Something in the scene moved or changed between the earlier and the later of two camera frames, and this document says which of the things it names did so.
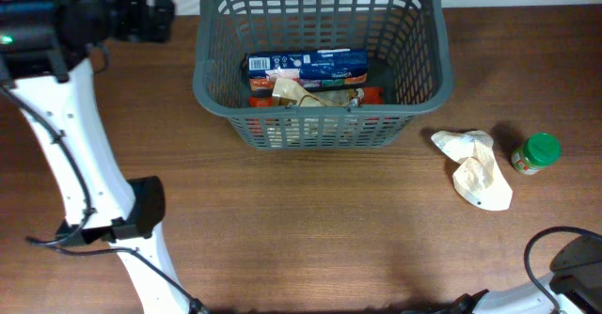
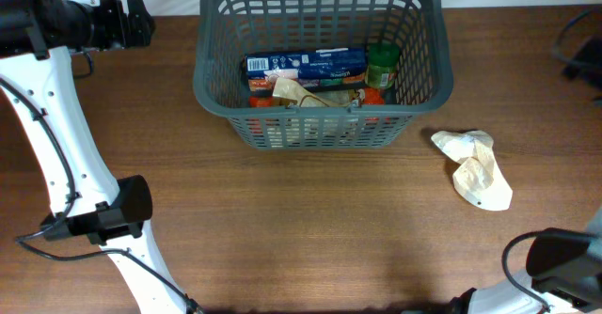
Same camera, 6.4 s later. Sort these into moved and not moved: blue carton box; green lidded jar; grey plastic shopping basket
Moved: green lidded jar
Not moved: grey plastic shopping basket; blue carton box
